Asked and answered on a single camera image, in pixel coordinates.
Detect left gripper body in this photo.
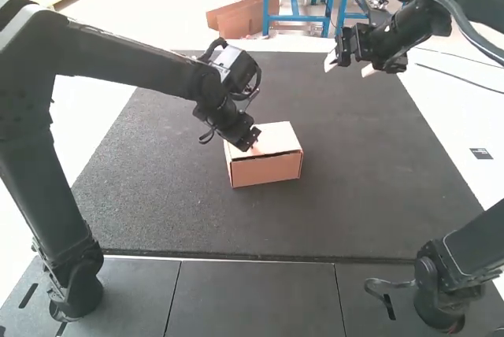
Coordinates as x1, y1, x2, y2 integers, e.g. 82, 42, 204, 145
222, 114, 263, 153

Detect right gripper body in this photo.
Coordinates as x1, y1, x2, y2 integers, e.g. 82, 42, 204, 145
334, 24, 379, 67

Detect small black label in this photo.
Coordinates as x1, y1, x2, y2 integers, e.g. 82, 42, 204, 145
471, 146, 495, 161

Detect black mat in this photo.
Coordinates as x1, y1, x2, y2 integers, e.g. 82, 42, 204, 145
70, 50, 485, 263

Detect dark base panel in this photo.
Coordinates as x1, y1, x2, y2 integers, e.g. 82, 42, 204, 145
0, 256, 182, 337
165, 260, 347, 337
334, 261, 504, 337

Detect flat cardboard sheets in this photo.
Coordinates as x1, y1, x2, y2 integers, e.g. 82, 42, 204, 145
205, 0, 281, 40

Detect cardboard box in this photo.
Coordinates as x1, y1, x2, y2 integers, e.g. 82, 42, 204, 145
222, 120, 304, 189

